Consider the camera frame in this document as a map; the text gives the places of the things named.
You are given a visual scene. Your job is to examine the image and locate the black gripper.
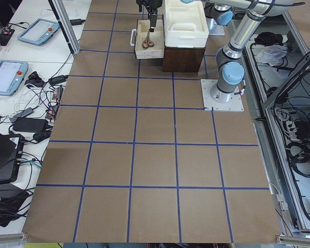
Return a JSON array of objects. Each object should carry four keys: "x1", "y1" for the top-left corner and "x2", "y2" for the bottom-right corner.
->
[{"x1": 136, "y1": 0, "x2": 163, "y2": 33}]

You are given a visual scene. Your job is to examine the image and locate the wooden drawer with white handle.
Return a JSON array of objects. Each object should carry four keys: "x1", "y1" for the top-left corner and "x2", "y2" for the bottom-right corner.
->
[{"x1": 130, "y1": 19, "x2": 164, "y2": 59}]

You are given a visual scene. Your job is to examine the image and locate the orange grey handled scissors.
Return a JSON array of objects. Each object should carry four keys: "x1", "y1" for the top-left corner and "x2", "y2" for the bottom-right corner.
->
[{"x1": 142, "y1": 31, "x2": 154, "y2": 49}]

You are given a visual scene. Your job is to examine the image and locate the dark brown wooden cabinet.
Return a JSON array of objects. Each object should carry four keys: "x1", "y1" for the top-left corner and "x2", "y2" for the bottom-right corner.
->
[{"x1": 162, "y1": 46, "x2": 206, "y2": 72}]

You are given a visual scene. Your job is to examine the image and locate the blue teach pendant far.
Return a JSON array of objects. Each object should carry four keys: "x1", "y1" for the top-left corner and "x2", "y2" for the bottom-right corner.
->
[{"x1": 18, "y1": 18, "x2": 60, "y2": 45}]

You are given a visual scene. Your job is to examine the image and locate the blue teach pendant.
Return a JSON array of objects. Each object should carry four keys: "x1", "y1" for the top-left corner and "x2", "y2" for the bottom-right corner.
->
[
  {"x1": 18, "y1": 18, "x2": 60, "y2": 45},
  {"x1": 0, "y1": 60, "x2": 28, "y2": 96}
]

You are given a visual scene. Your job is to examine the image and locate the white crumpled cloth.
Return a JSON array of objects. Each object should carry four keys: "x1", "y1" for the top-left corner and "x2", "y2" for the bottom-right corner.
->
[{"x1": 255, "y1": 45, "x2": 288, "y2": 66}]

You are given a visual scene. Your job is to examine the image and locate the blue teach pendant near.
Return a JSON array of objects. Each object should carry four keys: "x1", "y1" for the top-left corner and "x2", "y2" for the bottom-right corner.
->
[{"x1": 0, "y1": 60, "x2": 28, "y2": 96}]

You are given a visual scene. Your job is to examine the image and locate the black power adapter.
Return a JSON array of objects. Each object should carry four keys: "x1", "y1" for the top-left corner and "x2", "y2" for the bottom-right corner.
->
[{"x1": 12, "y1": 118, "x2": 49, "y2": 133}]

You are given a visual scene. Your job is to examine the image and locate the black laptop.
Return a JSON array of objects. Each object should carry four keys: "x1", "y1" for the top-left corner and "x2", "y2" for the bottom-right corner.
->
[{"x1": 0, "y1": 133, "x2": 24, "y2": 184}]

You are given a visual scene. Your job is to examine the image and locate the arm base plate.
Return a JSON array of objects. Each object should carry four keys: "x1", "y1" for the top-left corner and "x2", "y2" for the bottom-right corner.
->
[
  {"x1": 200, "y1": 79, "x2": 244, "y2": 112},
  {"x1": 206, "y1": 18, "x2": 225, "y2": 36}
]

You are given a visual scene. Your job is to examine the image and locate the aluminium frame post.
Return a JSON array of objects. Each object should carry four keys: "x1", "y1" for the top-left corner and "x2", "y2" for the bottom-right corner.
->
[{"x1": 48, "y1": 0, "x2": 80, "y2": 56}]

